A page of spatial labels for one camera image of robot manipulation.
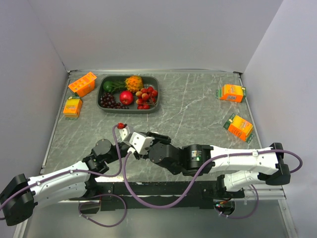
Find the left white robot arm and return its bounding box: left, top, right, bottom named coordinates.
left=0, top=139, right=129, bottom=226

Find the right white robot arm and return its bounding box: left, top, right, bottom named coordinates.
left=146, top=132, right=291, bottom=198

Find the dark purple grape bunch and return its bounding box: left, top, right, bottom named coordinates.
left=100, top=92, right=129, bottom=110

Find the red apple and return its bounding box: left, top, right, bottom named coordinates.
left=119, top=91, right=134, bottom=106

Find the dark grey fruit tray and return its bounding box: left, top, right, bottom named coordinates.
left=97, top=75, right=159, bottom=114

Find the red lychee cluster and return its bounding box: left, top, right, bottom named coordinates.
left=135, top=86, right=159, bottom=110

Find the green lime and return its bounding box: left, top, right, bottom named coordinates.
left=103, top=81, right=114, bottom=93

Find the orange sponge pack left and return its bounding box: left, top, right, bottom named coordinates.
left=63, top=96, right=83, bottom=119

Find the orange spiky fruit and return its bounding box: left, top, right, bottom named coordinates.
left=125, top=75, right=144, bottom=93

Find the orange carton back left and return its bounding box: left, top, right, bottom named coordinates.
left=68, top=72, right=97, bottom=97

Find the orange box front right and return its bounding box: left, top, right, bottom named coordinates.
left=223, top=114, right=254, bottom=144

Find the orange box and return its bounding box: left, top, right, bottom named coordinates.
left=216, top=84, right=246, bottom=103
left=223, top=114, right=254, bottom=144

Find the orange box back right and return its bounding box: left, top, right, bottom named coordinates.
left=216, top=84, right=246, bottom=103

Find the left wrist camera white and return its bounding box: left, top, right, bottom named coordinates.
left=117, top=122, right=135, bottom=144

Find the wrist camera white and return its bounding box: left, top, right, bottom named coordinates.
left=129, top=132, right=154, bottom=155
left=117, top=122, right=135, bottom=144

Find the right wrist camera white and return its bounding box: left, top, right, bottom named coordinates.
left=129, top=132, right=154, bottom=155

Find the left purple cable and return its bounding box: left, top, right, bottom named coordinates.
left=0, top=124, right=123, bottom=221

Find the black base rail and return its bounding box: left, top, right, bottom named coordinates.
left=71, top=181, right=245, bottom=211

